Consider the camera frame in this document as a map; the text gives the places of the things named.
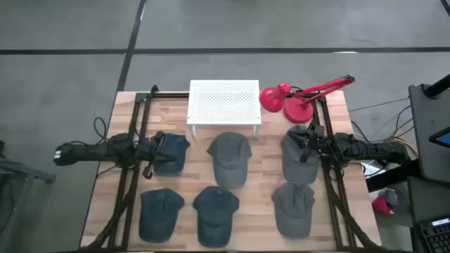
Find grey baseball cap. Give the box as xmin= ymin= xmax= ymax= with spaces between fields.
xmin=206 ymin=131 xmax=253 ymax=189
xmin=281 ymin=124 xmax=321 ymax=186
xmin=271 ymin=181 xmax=316 ymax=240

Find white perforated metal shelf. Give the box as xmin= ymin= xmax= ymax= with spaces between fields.
xmin=186 ymin=79 xmax=263 ymax=137

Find coloured cable bundle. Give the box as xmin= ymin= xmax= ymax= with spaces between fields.
xmin=349 ymin=96 xmax=419 ymax=159

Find black keyboard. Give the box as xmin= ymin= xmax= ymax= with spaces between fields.
xmin=417 ymin=216 xmax=450 ymax=253

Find dark grey desk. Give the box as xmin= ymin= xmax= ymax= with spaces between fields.
xmin=407 ymin=175 xmax=450 ymax=253

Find grey metal stand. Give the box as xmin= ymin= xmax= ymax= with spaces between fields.
xmin=0 ymin=140 xmax=57 ymax=253

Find tablet with blue screen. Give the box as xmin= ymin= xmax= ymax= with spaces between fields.
xmin=428 ymin=126 xmax=450 ymax=148

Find black aluminium frame rails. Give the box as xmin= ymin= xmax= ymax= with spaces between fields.
xmin=81 ymin=84 xmax=159 ymax=251
xmin=311 ymin=95 xmax=383 ymax=251

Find red grey fabric heap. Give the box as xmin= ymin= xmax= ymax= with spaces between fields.
xmin=371 ymin=188 xmax=401 ymax=216

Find red desk lamp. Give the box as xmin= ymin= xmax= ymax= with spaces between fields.
xmin=259 ymin=74 xmax=356 ymax=124

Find blue baseball cap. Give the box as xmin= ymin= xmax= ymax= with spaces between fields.
xmin=139 ymin=188 xmax=186 ymax=244
xmin=150 ymin=132 xmax=191 ymax=176
xmin=192 ymin=186 xmax=240 ymax=249

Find white paper sheet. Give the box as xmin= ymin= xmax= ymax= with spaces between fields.
xmin=361 ymin=160 xmax=387 ymax=179

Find black pole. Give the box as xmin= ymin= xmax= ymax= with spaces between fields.
xmin=423 ymin=73 xmax=450 ymax=99

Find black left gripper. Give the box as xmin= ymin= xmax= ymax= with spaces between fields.
xmin=139 ymin=131 xmax=176 ymax=165

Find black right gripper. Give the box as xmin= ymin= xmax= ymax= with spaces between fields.
xmin=299 ymin=135 xmax=328 ymax=164

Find black cable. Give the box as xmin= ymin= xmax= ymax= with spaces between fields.
xmin=93 ymin=117 xmax=108 ymax=141

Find dark grey cart top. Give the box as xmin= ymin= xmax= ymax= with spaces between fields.
xmin=407 ymin=83 xmax=450 ymax=183

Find black aluminium frame crossbar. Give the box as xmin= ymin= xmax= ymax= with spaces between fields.
xmin=135 ymin=91 xmax=191 ymax=99

